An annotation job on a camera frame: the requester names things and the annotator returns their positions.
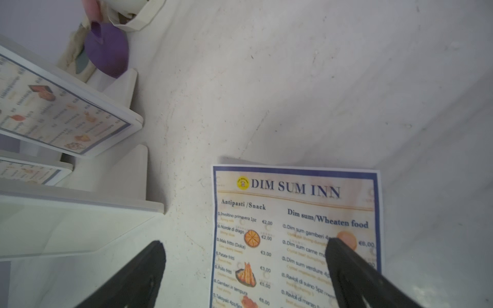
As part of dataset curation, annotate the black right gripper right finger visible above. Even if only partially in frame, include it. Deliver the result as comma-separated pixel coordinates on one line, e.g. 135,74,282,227
326,238,420,308

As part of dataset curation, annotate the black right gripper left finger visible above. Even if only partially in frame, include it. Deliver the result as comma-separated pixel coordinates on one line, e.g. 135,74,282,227
78,241,166,308

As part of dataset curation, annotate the dim sum menu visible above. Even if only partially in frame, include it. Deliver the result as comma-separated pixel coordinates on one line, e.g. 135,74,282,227
1,160,60,185
1,56,130,155
209,165,383,307

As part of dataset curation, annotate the white acrylic menu holder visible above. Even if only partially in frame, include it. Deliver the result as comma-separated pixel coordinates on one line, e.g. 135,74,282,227
1,145,148,201
1,180,164,261
1,37,144,158

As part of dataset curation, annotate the beige oven mitt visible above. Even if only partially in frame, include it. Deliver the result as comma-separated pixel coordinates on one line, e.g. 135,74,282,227
56,21,96,83

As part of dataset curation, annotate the purple silicone spatula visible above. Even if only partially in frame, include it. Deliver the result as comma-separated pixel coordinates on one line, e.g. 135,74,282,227
82,1,129,78

